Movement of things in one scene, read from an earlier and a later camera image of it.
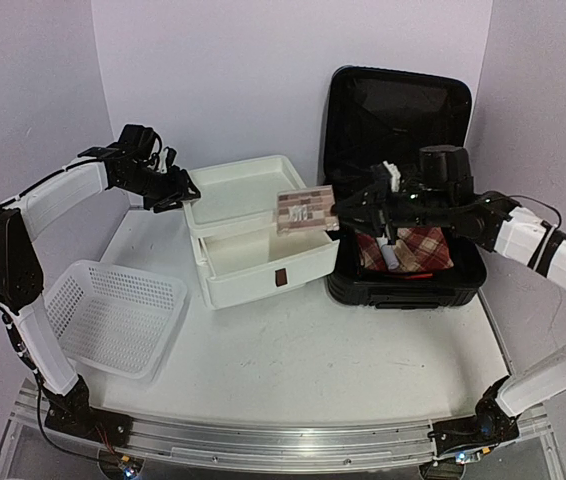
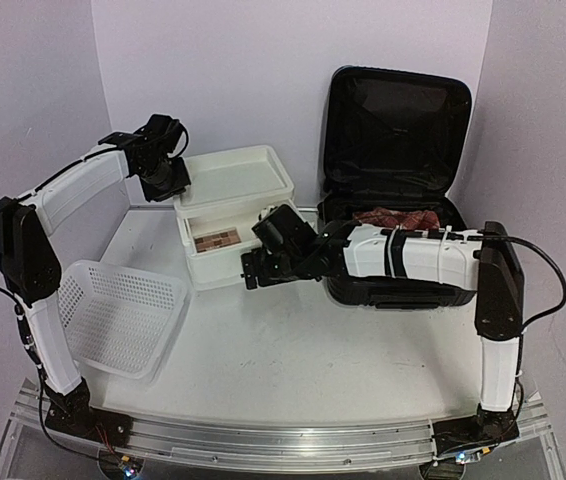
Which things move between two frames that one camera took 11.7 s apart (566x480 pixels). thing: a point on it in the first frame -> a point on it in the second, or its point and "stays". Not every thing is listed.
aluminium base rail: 277,443 stays
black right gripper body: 433,210 -> 287,268
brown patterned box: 306,209 -> 217,239
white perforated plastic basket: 114,319 stays
